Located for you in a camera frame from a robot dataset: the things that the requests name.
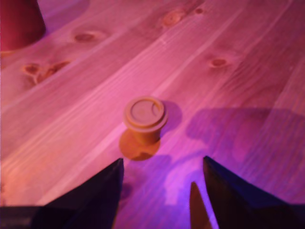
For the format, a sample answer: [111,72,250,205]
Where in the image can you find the red coffee cup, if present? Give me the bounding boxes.
[0,0,46,52]

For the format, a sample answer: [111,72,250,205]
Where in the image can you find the light brown coffee capsule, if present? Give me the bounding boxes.
[122,95,169,146]

